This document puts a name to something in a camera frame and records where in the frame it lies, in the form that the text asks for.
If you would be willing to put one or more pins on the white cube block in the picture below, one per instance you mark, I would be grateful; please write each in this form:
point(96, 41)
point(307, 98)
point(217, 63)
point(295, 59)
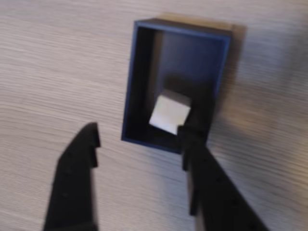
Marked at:
point(168, 113)

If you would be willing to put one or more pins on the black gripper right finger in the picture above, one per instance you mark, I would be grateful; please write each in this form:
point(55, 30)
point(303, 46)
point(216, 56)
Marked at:
point(211, 192)

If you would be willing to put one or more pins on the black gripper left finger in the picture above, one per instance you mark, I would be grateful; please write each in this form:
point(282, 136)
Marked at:
point(74, 183)

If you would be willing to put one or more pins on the dark open box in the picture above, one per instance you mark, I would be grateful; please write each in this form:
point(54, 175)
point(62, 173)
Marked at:
point(187, 53)

